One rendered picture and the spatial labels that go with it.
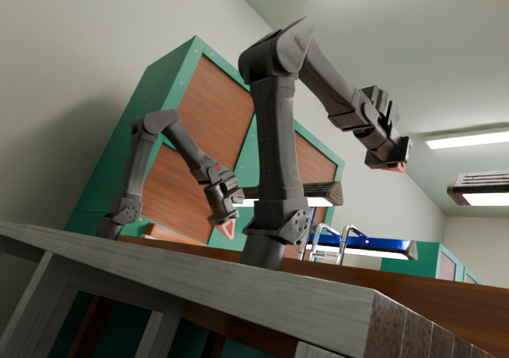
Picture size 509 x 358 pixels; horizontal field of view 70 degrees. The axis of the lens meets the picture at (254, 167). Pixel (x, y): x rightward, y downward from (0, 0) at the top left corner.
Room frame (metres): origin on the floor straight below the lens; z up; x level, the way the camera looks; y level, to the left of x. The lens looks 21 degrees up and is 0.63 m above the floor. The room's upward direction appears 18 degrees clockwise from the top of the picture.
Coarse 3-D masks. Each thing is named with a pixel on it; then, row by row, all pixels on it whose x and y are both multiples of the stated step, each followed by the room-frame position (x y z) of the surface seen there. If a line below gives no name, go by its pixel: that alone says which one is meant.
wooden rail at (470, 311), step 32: (224, 256) 0.93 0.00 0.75; (384, 288) 0.59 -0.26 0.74; (416, 288) 0.55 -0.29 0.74; (448, 288) 0.51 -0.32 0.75; (480, 288) 0.48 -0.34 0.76; (192, 320) 0.96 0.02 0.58; (224, 320) 0.87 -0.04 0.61; (448, 320) 0.51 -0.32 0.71; (480, 320) 0.48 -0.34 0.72; (288, 352) 0.72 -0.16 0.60
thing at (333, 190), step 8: (304, 184) 1.21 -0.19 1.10; (312, 184) 1.18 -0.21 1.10; (320, 184) 1.15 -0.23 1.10; (328, 184) 1.12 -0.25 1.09; (336, 184) 1.10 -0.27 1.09; (248, 192) 1.41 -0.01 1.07; (256, 192) 1.37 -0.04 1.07; (304, 192) 1.16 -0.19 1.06; (312, 192) 1.14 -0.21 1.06; (320, 192) 1.11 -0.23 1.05; (328, 192) 1.09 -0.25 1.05; (336, 192) 1.10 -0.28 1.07; (328, 200) 1.11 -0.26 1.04; (336, 200) 1.11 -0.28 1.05
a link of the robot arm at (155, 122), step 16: (160, 112) 0.99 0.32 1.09; (176, 112) 1.02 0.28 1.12; (144, 128) 0.98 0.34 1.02; (160, 128) 1.00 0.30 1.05; (176, 128) 1.05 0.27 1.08; (176, 144) 1.08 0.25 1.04; (192, 144) 1.10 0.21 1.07; (192, 160) 1.11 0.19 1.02; (208, 160) 1.13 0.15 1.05; (208, 176) 1.15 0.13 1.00
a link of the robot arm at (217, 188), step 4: (212, 184) 1.20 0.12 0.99; (216, 184) 1.19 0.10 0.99; (220, 184) 1.21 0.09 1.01; (204, 188) 1.21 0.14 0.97; (208, 188) 1.19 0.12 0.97; (212, 188) 1.18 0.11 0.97; (216, 188) 1.18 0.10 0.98; (220, 188) 1.20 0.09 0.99; (224, 188) 1.21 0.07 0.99; (208, 192) 1.19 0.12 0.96; (212, 192) 1.18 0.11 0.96; (216, 192) 1.19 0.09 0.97; (220, 192) 1.20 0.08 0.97; (224, 192) 1.23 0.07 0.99; (208, 196) 1.20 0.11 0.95; (212, 196) 1.19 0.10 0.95; (216, 196) 1.19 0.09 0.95; (220, 196) 1.20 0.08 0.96; (208, 200) 1.21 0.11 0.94; (212, 200) 1.20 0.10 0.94; (216, 200) 1.20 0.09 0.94
